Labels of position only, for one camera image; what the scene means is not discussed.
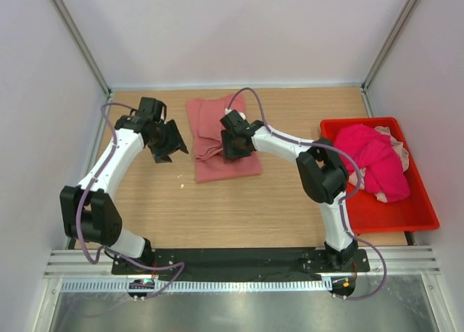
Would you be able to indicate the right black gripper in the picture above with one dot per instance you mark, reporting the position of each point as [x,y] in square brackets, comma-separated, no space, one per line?
[234,148]

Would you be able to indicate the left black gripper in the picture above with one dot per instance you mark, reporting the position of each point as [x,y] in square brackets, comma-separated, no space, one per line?
[170,140]

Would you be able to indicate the salmon pink t shirt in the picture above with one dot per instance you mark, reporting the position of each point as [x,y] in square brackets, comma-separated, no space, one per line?
[204,120]

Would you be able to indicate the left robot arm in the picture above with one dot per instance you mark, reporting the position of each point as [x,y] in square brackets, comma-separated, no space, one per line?
[88,212]

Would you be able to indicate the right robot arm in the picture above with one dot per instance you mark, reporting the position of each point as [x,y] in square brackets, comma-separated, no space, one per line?
[321,170]

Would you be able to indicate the magenta t shirt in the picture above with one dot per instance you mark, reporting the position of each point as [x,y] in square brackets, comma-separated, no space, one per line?
[380,161]

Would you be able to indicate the red plastic bin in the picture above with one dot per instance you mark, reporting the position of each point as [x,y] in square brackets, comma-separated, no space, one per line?
[366,213]

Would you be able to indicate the light pink t shirt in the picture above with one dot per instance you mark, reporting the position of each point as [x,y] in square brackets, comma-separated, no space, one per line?
[395,143]

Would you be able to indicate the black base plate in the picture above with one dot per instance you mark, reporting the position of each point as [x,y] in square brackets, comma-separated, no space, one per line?
[252,265]

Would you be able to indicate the aluminium front rail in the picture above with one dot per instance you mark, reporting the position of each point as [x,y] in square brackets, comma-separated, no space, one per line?
[400,260]

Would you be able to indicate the left aluminium corner post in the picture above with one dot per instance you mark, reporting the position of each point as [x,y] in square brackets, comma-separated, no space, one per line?
[75,34]

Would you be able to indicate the aluminium corner post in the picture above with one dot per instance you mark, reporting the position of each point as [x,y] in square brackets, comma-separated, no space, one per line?
[399,25]
[75,34]

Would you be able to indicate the slotted cable duct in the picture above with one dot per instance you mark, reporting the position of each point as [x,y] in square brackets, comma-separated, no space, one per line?
[145,285]

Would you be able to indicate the right aluminium corner post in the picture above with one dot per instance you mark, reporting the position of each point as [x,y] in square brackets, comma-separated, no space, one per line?
[399,25]

